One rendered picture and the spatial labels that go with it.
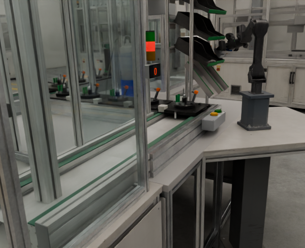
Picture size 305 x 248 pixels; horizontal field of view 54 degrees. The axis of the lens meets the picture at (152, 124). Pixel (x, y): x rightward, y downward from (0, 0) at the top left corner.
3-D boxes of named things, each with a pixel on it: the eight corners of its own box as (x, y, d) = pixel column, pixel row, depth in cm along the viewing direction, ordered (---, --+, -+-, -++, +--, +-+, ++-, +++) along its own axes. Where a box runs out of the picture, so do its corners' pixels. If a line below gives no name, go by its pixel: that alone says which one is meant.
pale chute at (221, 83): (225, 90, 218) (228, 86, 216) (216, 94, 209) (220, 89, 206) (201, 61, 225) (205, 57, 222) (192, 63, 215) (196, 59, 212)
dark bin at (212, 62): (216, 65, 201) (221, 54, 197) (206, 67, 191) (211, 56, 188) (184, 46, 213) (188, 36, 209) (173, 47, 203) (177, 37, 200)
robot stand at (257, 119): (271, 129, 173) (274, 94, 167) (247, 131, 170) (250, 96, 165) (259, 122, 186) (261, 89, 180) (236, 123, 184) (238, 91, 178)
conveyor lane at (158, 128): (209, 120, 192) (209, 105, 189) (139, 174, 122) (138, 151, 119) (168, 115, 205) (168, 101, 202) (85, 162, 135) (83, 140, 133)
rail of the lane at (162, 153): (221, 119, 193) (221, 103, 190) (153, 177, 119) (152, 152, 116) (212, 118, 196) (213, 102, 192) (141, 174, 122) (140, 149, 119)
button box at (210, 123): (225, 121, 176) (226, 110, 174) (213, 131, 159) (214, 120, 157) (213, 119, 179) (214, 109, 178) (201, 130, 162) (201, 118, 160)
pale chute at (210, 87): (218, 94, 206) (223, 90, 203) (208, 98, 196) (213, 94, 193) (194, 64, 212) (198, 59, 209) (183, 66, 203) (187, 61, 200)
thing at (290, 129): (361, 142, 157) (362, 137, 157) (194, 157, 144) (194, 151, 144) (284, 109, 224) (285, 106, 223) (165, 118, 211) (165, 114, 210)
